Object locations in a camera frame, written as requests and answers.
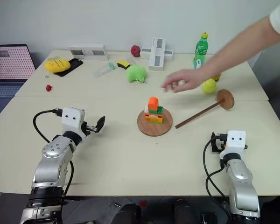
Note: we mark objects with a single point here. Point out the black tray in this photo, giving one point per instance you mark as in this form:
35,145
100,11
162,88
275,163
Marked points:
73,64

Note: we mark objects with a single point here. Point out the person's bare forearm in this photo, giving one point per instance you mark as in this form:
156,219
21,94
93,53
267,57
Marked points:
238,49

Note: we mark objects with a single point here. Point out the yellow black sponge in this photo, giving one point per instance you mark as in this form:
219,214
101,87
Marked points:
123,64

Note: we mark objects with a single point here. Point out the colourful toy brick tower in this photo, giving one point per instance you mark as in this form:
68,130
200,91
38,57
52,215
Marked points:
154,112

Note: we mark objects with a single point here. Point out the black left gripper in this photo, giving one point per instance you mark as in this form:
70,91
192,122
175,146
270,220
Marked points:
89,128

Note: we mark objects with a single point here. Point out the small red toy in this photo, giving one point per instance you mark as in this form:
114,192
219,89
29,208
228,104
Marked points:
48,88

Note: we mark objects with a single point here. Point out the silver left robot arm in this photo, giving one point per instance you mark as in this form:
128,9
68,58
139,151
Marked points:
51,163

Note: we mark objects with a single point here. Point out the person's bare hand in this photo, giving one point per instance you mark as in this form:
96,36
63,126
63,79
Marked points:
186,79

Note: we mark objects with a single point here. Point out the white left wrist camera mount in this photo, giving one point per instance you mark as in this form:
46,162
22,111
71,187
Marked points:
71,120

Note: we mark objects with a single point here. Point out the white cross-shaped block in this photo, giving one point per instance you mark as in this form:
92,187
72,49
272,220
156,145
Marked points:
157,56

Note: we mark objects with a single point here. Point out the clear plastic syringe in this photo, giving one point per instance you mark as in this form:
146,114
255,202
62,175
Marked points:
103,70

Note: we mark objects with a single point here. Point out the yellow plush toy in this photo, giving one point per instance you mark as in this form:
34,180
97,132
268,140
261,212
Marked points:
56,65

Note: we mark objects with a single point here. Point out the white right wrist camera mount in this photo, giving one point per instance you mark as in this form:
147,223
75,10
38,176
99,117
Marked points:
233,143

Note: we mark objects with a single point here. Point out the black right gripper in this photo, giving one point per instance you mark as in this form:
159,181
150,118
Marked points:
222,141

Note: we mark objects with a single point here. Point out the open laptop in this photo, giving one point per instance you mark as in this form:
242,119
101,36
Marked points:
10,65

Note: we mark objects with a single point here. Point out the white box with grey print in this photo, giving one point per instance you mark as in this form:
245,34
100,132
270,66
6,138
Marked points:
145,53

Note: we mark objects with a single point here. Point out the wide white box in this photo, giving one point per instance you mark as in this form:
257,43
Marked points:
88,52

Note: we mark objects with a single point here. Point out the green plush toy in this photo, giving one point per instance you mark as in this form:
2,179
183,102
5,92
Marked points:
136,73

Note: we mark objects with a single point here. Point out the round wooden base disc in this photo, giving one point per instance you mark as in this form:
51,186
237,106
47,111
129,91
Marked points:
155,129

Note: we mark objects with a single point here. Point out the yellow tennis ball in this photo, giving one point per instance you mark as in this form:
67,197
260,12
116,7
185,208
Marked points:
209,86

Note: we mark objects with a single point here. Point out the red apple toy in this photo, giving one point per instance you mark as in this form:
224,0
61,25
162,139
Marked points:
135,51

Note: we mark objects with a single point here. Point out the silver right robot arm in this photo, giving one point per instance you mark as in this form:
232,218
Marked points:
241,184

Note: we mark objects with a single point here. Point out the green soda bottle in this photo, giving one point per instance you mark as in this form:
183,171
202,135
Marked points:
201,50

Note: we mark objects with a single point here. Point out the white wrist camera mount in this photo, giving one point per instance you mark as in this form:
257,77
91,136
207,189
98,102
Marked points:
233,143
71,120

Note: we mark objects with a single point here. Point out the orange yellow small bottle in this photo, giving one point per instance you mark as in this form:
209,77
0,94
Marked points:
216,77

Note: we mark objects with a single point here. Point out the wooden stick with round base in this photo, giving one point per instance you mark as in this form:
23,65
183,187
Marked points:
200,113

